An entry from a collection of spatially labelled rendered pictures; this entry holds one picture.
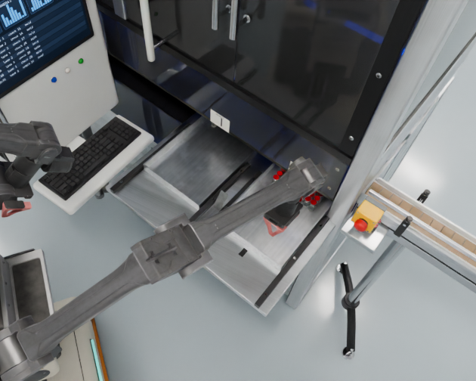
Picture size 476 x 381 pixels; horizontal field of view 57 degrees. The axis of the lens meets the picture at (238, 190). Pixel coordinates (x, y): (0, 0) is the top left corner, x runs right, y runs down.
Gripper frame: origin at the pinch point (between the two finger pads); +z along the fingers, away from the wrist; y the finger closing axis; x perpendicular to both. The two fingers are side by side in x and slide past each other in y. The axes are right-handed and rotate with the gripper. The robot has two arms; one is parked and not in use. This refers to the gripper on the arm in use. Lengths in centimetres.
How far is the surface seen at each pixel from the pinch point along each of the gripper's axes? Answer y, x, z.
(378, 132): 19.3, -9.6, -31.3
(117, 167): 2, 67, 27
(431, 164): 178, -26, 75
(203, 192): 9.3, 32.1, 18.2
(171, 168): 9, 47, 18
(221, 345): 9, 6, 108
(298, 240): 15.5, -3.8, 17.2
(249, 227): 8.8, 11.2, 18.4
